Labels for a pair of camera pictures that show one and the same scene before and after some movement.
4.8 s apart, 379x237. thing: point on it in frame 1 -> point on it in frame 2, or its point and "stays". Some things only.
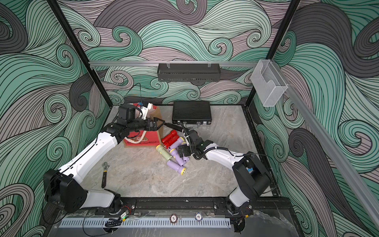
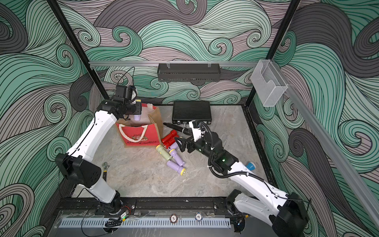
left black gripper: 154,124 -> 138,106
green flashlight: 164,152 stays
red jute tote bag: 150,138 stays
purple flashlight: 181,169 stays
